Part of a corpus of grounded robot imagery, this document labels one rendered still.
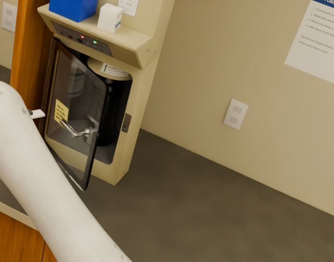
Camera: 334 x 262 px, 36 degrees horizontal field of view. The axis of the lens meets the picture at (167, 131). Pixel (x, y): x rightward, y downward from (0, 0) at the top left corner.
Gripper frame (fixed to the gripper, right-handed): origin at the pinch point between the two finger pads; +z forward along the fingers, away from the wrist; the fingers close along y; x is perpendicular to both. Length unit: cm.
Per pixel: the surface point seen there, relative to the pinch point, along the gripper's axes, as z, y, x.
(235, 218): 61, -26, -39
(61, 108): 14.6, -1.2, 9.0
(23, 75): 7.5, 4.5, 22.5
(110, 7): 19.2, 36.8, 0.9
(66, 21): 10.0, 30.5, 6.9
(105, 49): 19.5, 24.6, -0.6
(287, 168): 92, -17, -34
